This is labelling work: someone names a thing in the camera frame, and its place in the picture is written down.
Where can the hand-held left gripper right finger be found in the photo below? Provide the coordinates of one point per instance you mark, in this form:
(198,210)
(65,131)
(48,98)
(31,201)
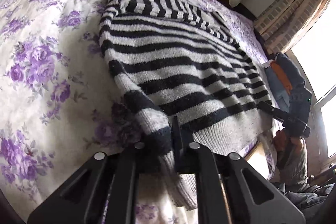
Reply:
(177,134)

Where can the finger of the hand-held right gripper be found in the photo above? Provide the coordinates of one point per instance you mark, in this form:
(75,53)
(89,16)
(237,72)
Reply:
(270,109)

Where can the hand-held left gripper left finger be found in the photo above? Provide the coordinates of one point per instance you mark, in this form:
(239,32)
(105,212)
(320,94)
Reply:
(131,169)

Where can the black and white striped sweater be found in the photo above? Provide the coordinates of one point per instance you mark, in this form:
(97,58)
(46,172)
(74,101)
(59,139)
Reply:
(170,61)

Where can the person's right forearm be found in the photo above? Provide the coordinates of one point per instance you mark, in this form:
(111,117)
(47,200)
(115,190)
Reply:
(296,171)

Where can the person's right hand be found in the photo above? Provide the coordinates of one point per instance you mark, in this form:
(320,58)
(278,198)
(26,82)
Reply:
(279,140)

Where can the blue and orange garment pile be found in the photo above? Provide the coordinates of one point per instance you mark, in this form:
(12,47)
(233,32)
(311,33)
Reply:
(286,69)

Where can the bright window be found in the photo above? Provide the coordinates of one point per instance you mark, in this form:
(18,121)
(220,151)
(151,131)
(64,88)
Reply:
(320,56)

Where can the person's dark patterned pants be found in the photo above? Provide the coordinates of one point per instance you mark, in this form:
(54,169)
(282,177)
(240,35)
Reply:
(309,197)

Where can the brick pattern curtain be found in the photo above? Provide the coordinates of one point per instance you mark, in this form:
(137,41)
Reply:
(288,11)

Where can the purple floral bed sheet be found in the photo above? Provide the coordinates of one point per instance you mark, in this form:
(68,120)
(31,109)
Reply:
(52,56)

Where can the wooden bed frame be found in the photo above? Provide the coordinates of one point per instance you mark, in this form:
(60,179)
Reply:
(256,158)

